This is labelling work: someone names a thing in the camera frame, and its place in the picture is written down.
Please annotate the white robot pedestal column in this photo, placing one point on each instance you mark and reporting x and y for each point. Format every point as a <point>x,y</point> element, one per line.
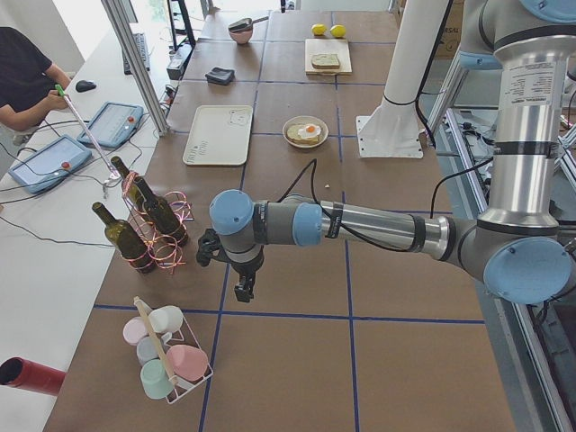
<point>392,130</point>

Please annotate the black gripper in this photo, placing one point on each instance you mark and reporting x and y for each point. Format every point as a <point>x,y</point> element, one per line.
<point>245,267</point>

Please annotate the green wine bottle middle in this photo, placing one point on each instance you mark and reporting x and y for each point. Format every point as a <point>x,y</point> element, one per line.
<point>161,213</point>

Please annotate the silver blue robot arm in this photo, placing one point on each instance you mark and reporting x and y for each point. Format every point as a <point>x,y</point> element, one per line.
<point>512,247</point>

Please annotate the yellow lemon right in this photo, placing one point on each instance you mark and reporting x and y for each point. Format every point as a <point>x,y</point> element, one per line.
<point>338,31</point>

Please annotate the grey cup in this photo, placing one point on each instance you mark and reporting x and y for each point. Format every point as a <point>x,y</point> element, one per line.
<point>146,351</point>

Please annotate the bread slice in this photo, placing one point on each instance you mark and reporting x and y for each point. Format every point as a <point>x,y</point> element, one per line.
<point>292,135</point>
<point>325,61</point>

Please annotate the green wine bottle front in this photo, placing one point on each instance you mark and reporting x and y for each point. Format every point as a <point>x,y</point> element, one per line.
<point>126,240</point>

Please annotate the cream bear serving tray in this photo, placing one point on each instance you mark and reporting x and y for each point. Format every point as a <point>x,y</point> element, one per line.
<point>219,136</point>

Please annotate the yellow lemon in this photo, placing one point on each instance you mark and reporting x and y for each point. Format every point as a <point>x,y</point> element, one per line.
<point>338,31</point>
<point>318,29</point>

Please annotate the white round plate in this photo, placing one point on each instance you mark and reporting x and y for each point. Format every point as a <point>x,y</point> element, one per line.
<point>306,119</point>

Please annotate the white cup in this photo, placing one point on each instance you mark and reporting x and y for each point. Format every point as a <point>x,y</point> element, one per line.
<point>166,319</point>

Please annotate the green wine bottle back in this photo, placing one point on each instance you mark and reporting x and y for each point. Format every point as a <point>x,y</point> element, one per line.
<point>130,191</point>

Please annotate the red cylinder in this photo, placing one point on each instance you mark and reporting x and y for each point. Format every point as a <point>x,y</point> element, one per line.
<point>24,374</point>

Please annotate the mint green cup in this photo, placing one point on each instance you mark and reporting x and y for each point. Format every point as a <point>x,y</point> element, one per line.
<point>155,382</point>

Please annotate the light pink cup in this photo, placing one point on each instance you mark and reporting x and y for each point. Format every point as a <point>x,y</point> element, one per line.
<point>134,331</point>

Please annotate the person in black shirt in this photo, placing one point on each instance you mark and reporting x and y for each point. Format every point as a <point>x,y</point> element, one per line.
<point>28,82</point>

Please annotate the yellow lemon left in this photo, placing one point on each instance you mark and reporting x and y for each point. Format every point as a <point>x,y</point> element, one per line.
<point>318,29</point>

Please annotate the bread slice on plate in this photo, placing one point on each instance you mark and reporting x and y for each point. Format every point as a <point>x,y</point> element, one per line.
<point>292,135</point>

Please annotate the green wine bottle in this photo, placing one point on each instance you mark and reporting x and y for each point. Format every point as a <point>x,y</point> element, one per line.
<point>161,213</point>
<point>130,191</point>
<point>126,240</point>

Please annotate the white wire cup rack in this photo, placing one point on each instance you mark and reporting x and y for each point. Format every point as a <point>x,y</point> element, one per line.
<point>184,336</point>

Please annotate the blue teach pendant near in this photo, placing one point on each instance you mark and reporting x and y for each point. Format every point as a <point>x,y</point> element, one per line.
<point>50,165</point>

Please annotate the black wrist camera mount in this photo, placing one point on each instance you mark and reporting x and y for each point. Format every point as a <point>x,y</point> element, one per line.
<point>210,248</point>

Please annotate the pink cup large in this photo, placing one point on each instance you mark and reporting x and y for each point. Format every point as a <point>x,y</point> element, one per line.
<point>189,362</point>

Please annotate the blue teach pendant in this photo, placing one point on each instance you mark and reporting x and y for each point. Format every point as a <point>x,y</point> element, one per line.
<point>50,165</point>
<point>114,123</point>

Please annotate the folded grey cloth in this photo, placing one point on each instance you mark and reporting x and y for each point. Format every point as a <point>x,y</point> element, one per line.
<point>220,76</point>

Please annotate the pink bowl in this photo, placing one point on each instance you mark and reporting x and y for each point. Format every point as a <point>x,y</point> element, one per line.
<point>242,36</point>

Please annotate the aluminium frame post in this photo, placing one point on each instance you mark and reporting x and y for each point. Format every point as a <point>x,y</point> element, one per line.
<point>121,26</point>

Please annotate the blue teach pendant far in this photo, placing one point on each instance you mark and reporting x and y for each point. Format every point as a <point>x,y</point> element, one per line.
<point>114,123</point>

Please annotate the wooden cup rack handle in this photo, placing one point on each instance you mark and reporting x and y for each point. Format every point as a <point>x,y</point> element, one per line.
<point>142,309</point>

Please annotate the copper wire bottle rack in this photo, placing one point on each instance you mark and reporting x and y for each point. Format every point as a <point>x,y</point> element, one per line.
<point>162,248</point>

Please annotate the metal scoop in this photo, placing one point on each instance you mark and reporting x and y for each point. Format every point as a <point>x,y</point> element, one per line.
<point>245,24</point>

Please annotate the wooden cutting board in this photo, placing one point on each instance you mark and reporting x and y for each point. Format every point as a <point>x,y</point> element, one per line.
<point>339,46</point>

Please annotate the black computer mouse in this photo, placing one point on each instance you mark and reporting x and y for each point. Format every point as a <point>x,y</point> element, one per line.
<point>83,86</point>

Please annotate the fried egg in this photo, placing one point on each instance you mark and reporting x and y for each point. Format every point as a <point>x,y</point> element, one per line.
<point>309,131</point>

